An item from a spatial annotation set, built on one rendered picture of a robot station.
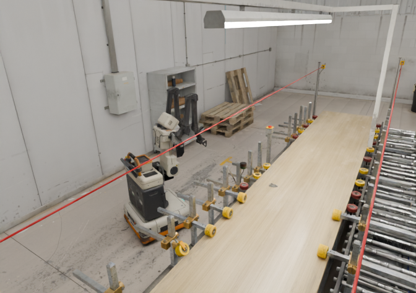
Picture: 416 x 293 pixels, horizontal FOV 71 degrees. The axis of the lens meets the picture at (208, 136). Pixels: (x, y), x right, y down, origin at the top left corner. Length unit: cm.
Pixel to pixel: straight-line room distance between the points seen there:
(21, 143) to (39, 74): 88
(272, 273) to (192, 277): 49
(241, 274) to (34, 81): 333
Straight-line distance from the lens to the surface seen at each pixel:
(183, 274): 198
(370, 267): 213
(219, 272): 198
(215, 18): 151
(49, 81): 433
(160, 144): 334
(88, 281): 200
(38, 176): 449
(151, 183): 323
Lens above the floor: 232
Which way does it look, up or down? 21 degrees down
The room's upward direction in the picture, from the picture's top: 2 degrees counter-clockwise
